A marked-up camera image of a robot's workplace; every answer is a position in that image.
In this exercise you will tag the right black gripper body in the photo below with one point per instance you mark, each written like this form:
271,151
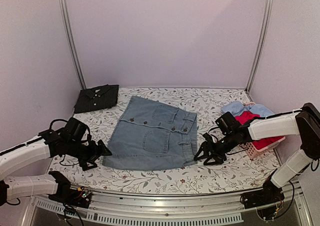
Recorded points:
219,150

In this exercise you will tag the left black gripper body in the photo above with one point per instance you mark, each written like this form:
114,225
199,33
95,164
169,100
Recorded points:
84,154

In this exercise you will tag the light blue denim jeans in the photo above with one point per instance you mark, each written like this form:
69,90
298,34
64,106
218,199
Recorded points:
152,136

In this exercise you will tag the black pinstriped shirt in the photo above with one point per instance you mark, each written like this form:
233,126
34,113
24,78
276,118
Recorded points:
97,98

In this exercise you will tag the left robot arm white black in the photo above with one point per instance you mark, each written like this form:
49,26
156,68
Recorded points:
24,168

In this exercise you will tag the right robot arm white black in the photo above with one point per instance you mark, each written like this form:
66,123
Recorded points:
263,133

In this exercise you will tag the pink perforated laundry basket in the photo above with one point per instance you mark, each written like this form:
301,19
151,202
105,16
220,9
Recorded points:
252,152

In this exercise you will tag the red garment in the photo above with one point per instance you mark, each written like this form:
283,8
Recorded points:
262,143

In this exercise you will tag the light blue shirt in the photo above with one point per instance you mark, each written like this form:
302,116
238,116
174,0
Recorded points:
236,108

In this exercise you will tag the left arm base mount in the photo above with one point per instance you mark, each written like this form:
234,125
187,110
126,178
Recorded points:
74,197

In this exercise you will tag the front aluminium rail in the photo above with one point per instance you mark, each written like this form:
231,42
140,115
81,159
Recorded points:
110,208

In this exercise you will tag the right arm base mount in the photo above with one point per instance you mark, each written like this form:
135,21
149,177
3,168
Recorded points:
267,202

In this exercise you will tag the right aluminium frame post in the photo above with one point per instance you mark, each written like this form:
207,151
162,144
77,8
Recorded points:
260,44

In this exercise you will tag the aluminium frame post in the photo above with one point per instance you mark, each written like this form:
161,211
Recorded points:
71,43
260,44

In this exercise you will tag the left aluminium frame post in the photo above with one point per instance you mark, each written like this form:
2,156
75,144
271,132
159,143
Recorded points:
71,43

